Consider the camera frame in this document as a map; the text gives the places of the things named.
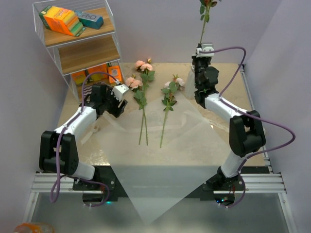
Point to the cream printed ribbon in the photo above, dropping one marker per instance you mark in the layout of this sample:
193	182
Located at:
94	128

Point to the white wrapping paper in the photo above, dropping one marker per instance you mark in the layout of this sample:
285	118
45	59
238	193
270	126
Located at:
191	152

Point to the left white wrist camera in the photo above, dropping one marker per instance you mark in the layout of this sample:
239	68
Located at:
119	91

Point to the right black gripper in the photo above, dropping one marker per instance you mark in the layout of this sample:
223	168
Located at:
195	59

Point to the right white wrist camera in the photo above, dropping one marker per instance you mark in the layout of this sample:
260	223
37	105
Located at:
207	50

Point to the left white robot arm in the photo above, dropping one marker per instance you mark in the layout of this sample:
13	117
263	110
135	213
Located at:
58	148

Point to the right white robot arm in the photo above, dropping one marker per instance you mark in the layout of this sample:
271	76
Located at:
246	133

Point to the orange plastic bag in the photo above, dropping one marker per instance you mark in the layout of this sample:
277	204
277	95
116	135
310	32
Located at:
34	227

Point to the pink rose stem back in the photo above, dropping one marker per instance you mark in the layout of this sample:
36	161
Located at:
147	73

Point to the white ribbed vase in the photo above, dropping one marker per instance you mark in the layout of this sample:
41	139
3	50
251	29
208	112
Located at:
190	85

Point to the orange yellow sponge pack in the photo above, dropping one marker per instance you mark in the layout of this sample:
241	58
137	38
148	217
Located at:
78	77

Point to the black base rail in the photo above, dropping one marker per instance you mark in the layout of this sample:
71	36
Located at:
106	186

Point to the purple black zigzag potholder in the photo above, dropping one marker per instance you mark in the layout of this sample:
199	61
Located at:
87	90

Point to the orange sponge box lower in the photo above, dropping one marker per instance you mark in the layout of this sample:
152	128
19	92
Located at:
115	71

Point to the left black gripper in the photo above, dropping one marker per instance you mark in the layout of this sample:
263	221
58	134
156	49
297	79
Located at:
116	111

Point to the teal rectangular box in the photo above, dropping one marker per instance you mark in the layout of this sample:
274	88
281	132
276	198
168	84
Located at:
90	20

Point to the white wire wooden shelf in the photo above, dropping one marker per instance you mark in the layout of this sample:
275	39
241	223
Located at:
91	49

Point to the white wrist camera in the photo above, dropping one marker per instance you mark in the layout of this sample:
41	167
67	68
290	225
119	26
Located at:
119	91
207	50

